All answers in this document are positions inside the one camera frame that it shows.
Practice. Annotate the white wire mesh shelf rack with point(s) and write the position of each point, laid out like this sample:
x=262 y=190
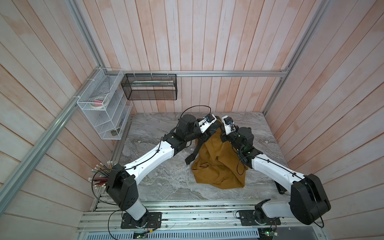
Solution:
x=110 y=122

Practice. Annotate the mustard yellow trousers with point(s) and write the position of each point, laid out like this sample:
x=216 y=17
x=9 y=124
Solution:
x=218 y=165

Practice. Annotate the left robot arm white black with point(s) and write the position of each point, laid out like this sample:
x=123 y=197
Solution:
x=122 y=185

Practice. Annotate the black wire mesh basket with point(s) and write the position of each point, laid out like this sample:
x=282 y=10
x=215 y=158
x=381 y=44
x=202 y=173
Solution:
x=142 y=87

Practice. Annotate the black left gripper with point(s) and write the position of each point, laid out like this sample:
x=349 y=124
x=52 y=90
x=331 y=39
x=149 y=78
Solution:
x=204 y=137

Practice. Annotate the black leather belt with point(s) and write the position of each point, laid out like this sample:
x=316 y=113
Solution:
x=199 y=143

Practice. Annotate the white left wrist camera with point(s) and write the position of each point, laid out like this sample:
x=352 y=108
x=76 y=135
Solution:
x=206 y=122

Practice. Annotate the black stapler on table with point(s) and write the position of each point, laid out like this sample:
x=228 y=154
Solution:
x=280 y=188

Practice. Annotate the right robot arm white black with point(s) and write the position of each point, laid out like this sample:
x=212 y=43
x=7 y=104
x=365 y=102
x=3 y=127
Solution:
x=308 y=199

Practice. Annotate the aluminium base platform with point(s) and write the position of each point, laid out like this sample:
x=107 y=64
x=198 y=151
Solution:
x=193 y=220

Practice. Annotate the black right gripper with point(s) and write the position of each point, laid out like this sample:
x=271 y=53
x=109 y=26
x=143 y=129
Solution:
x=224 y=137

